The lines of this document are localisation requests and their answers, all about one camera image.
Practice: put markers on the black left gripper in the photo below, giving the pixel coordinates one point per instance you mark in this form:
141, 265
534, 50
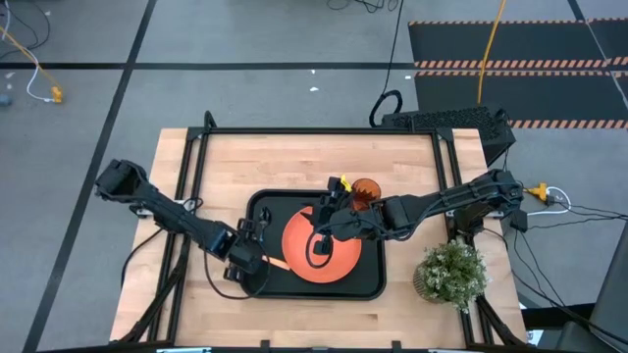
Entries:
247, 257

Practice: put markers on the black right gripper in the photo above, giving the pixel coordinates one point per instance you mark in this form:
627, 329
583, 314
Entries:
346, 223

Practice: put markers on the orange faceted plastic cup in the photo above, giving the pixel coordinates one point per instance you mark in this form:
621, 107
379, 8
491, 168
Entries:
368, 188

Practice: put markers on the orange plastic plate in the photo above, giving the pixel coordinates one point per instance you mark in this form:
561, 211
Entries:
333, 265

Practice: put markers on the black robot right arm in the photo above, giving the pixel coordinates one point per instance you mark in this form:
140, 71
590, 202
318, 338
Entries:
441, 201

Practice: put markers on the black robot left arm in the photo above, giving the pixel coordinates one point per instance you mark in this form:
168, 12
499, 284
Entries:
167, 213

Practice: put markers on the black plastic tray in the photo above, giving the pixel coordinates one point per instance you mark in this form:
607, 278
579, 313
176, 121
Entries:
373, 274

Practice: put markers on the small potted plant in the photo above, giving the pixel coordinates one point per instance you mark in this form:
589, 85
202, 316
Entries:
451, 272

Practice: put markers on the black perforated computer case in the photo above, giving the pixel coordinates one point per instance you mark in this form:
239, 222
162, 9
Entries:
451, 120

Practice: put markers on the black power adapter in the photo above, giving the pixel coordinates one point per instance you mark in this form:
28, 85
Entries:
519, 221

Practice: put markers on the yellow power plug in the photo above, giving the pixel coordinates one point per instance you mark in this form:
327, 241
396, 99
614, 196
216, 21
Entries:
539, 191

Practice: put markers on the hazard-striped black floor mat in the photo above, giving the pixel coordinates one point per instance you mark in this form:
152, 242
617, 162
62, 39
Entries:
539, 44

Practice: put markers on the computer monitor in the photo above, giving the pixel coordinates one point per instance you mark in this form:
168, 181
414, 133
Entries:
613, 304

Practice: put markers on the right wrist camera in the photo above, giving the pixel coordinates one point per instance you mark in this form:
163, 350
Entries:
324, 245

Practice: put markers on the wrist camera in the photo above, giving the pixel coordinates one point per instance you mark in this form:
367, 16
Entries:
233, 273
324, 245

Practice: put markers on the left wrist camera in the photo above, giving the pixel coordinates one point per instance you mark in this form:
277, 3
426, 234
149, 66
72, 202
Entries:
233, 273

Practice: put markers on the black metal table frame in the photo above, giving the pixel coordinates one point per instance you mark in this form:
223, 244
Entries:
319, 131

